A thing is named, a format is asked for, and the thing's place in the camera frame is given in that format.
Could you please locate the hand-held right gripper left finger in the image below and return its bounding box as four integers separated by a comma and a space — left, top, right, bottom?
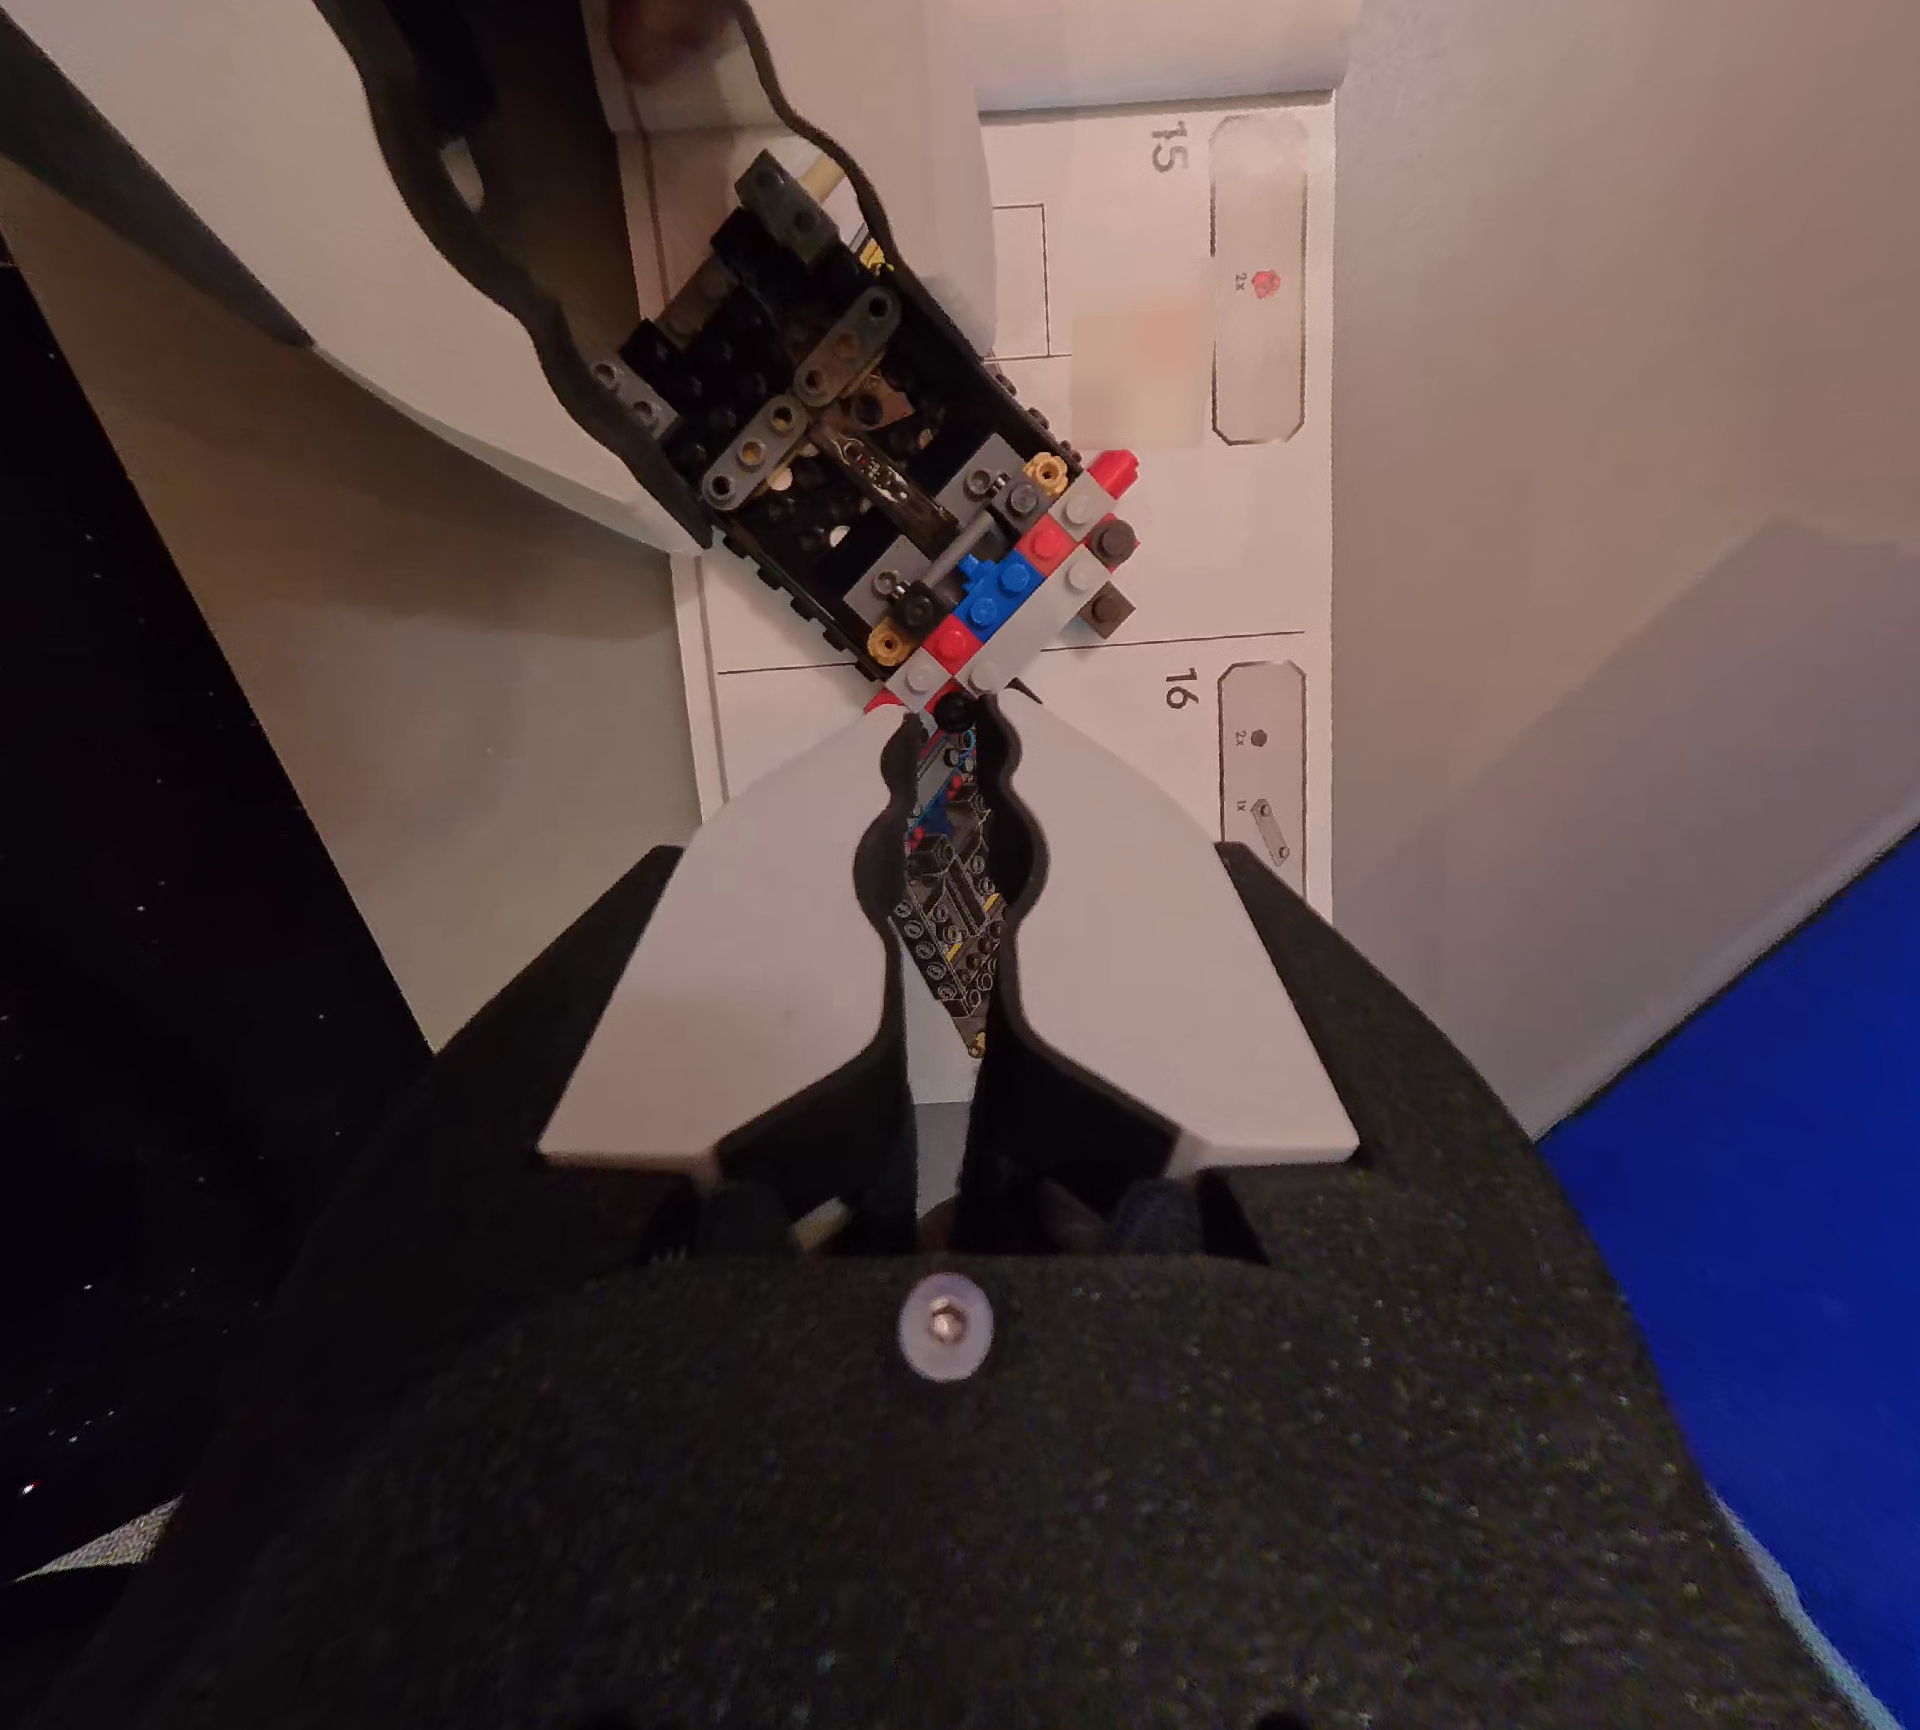
537, 714, 924, 1177

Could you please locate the blue storage box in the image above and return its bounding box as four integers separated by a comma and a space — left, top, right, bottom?
1530, 826, 1920, 1730

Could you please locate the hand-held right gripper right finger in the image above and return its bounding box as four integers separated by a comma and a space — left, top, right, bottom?
974, 693, 1363, 1177

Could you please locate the person's left hand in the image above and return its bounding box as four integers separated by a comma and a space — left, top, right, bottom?
606, 0, 738, 89

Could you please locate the dark speckled chair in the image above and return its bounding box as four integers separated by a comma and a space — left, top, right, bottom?
0, 259, 439, 1581

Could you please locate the black lego car model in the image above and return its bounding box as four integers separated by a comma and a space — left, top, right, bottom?
592, 152, 1146, 729

